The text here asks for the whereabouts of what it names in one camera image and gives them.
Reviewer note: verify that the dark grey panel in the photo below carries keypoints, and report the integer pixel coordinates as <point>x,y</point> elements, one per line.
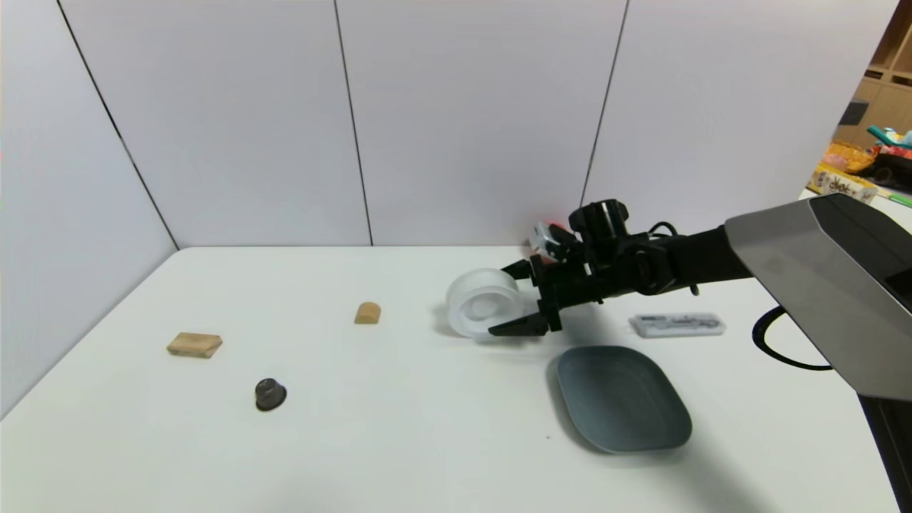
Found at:
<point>853,113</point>

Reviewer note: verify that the red yellow peach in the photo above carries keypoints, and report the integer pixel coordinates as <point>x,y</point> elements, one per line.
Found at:
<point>557,225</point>

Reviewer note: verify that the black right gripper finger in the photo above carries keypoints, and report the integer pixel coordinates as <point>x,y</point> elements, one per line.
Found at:
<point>522,269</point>
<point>527,327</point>

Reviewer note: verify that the teal plastic toy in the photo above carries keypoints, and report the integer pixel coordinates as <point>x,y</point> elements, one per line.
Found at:
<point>885,135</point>

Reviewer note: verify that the clear grey plastic case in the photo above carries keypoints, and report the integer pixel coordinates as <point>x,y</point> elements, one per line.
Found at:
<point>677,325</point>

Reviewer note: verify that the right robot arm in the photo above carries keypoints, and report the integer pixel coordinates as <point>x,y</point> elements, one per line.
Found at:
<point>819,271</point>

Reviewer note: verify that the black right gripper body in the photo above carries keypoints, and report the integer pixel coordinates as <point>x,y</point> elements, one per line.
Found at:
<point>549,293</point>

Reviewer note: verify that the white tape roll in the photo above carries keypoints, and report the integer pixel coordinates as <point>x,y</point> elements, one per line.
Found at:
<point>467,296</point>

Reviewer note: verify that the wooden parallelogram block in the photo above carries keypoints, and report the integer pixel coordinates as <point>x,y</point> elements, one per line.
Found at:
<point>194,345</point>

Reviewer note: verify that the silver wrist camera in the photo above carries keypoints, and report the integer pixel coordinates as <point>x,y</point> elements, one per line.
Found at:
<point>547,239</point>

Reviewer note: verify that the grey oval dish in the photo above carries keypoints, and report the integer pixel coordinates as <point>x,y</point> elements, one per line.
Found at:
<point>623,399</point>

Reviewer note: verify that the small wooden arch block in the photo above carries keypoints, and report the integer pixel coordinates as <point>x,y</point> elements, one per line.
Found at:
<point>368,313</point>

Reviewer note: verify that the black toy vehicle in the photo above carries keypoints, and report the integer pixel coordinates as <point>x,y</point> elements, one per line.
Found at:
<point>894,169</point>

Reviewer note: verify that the yellow printed carton box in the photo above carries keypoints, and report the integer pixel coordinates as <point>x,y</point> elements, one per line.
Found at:
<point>841,183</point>

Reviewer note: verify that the dark brown cone capsule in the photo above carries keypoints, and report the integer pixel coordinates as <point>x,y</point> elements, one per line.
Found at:
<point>270,394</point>

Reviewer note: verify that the wooden shelf unit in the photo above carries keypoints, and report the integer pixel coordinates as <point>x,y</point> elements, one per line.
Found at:
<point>887,92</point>

